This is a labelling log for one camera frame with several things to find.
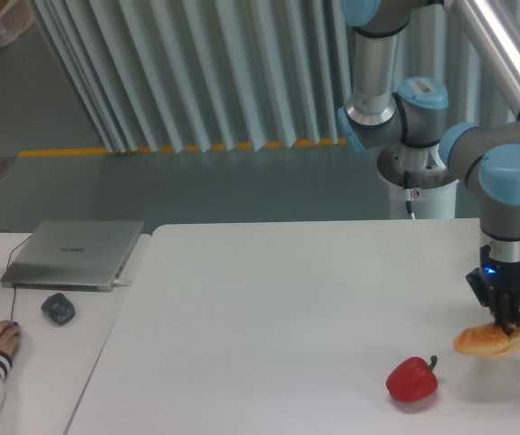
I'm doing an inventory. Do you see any white folding partition screen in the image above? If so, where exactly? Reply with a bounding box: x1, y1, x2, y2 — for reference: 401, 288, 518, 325
30, 1, 477, 153

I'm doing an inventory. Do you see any dark earbuds case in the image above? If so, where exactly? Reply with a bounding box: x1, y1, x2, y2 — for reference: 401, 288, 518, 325
41, 293, 76, 326

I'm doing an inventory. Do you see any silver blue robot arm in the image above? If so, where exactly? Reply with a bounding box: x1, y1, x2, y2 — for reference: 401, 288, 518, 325
338, 1, 520, 335

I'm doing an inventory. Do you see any black mouse cable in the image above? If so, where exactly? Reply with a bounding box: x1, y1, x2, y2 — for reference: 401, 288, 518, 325
0, 229, 40, 323

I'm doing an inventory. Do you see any triangular golden bread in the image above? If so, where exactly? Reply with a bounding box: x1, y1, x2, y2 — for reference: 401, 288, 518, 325
453, 324, 520, 358

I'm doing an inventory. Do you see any red bell pepper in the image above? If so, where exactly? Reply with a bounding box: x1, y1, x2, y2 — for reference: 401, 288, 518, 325
386, 355, 438, 402

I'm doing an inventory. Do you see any silver closed laptop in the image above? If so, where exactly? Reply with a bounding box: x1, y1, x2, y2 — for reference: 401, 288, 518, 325
0, 220, 143, 292

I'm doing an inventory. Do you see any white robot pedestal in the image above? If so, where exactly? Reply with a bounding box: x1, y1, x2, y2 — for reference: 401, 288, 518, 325
388, 180, 457, 219

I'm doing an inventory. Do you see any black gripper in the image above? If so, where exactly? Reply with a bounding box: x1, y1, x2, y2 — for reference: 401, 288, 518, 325
466, 245, 520, 336

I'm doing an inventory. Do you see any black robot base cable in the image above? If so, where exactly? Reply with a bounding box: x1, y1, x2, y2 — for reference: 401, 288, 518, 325
402, 169, 418, 221

